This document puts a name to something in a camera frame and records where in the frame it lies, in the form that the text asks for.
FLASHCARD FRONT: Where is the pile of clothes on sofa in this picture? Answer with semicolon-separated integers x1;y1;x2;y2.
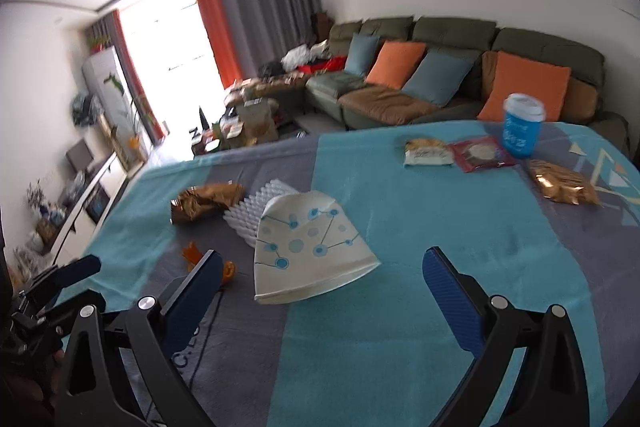
257;39;347;78

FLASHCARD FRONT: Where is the dark red snack packet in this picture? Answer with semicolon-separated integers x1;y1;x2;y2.
450;135;515;173

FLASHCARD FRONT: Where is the white black TV cabinet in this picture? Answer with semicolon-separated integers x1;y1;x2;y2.
14;150;132;268

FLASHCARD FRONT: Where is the crushed white dotted paper cup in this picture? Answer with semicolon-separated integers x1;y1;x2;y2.
254;191;381;305

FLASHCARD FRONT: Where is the green brown sectional sofa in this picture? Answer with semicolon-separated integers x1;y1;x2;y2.
224;16;632;153

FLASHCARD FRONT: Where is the orange and grey curtain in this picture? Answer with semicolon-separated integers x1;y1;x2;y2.
196;0;321;88

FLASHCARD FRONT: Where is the left striped curtain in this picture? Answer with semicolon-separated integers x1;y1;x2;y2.
85;10;165;146

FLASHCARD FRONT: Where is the tall green floor plant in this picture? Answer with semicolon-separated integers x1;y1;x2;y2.
103;72;149;165

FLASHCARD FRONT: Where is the orange cushion left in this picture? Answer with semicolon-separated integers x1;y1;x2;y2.
366;41;427;90

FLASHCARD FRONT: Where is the blue white paper cup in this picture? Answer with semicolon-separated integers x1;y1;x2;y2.
502;93;546;158

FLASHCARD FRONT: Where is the orange cushion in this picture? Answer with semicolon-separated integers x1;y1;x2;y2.
366;41;427;90
477;51;572;121

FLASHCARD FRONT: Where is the gold foil snack wrapper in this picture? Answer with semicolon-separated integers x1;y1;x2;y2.
170;182;244;225

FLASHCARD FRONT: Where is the white foam fruit net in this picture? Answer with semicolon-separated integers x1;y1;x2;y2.
222;179;298;247

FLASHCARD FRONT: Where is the grey-blue cushion far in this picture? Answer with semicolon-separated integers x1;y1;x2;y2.
344;34;380;76

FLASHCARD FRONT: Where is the small black monitor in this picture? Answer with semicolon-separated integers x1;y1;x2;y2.
65;139;94;174

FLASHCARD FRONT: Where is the cluttered coffee table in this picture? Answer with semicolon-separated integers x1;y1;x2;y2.
191;98;298;156

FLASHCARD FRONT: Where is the white beige snack packet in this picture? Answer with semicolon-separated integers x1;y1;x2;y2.
404;138;454;166

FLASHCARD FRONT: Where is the white standing air conditioner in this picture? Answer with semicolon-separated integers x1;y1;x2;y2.
81;48;140;171

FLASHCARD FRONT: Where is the teal grey patterned tablecloth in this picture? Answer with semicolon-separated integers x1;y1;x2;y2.
54;120;640;427

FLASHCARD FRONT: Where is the gold wrapper near cup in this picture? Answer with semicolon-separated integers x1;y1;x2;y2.
527;159;600;206

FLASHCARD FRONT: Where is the covered standing fan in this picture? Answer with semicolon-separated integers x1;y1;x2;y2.
70;93;104;128

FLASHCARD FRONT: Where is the person's left hand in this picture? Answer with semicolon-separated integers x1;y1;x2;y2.
1;349;65;407

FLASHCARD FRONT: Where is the orange cushion right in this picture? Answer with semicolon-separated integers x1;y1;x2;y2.
477;51;572;121

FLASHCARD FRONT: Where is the grey-blue cushion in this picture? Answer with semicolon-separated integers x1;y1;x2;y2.
401;51;475;107
344;34;380;76

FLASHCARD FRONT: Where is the grey-blue cushion near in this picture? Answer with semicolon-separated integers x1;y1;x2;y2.
401;51;475;107

